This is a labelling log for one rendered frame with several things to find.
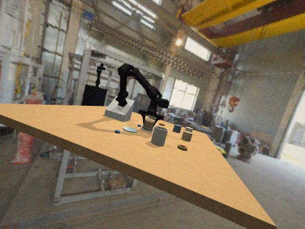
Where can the blue cylinder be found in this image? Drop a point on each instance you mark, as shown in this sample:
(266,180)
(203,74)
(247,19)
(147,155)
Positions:
(177,128)

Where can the white cylinder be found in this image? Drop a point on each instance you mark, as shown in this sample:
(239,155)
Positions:
(188,129)

